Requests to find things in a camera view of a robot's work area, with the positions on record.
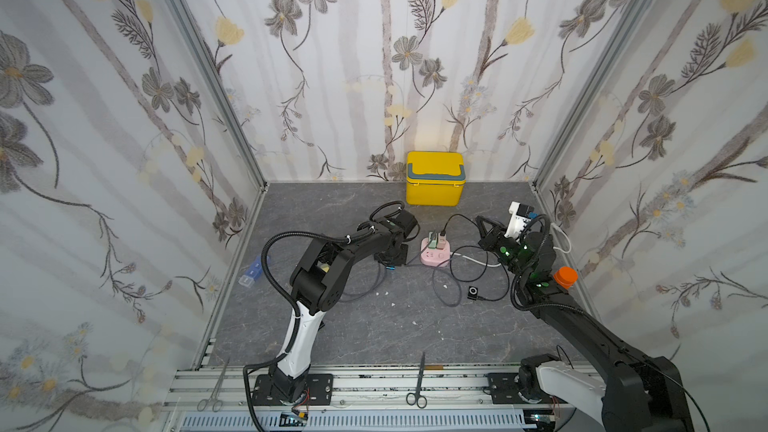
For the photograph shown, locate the green usb charger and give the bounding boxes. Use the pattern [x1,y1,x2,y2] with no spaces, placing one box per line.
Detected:
[428,231,441,250]

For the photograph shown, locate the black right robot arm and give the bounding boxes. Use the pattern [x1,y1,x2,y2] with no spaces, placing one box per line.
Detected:
[475,215,694,431]

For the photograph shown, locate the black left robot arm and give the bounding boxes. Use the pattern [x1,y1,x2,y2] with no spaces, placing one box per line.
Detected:
[244,201,420,404]

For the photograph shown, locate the pink power strip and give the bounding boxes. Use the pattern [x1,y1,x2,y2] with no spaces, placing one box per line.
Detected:
[419,237,451,268]

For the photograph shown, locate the orange cylindrical bottle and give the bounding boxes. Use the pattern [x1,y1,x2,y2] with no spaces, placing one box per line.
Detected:
[553,266,579,289]

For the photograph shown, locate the blue transparent plastic case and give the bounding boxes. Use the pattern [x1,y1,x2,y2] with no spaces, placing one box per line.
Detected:
[237,257,263,288]

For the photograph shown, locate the silver surgical scissors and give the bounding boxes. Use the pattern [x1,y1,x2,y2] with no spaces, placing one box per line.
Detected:
[196,359,230,413]

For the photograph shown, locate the white power strip cord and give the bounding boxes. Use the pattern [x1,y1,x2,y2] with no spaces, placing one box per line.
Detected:
[458,221,572,268]

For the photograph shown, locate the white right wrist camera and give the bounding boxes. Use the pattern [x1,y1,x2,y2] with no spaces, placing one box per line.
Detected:
[505,201,534,239]

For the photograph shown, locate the yellow storage box grey handle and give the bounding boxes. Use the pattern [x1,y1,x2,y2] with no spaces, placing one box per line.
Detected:
[406,151,467,207]

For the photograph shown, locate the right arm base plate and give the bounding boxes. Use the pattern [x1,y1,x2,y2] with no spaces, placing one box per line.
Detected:
[487,372,541,405]

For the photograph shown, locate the black handled scissors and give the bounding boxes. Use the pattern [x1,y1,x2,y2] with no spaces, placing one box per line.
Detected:
[406,352,428,409]

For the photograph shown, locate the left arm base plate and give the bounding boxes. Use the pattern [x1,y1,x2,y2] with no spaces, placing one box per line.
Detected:
[251,374,334,407]

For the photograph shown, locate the white slotted cable duct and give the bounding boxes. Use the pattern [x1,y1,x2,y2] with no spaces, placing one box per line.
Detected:
[179,410,535,432]

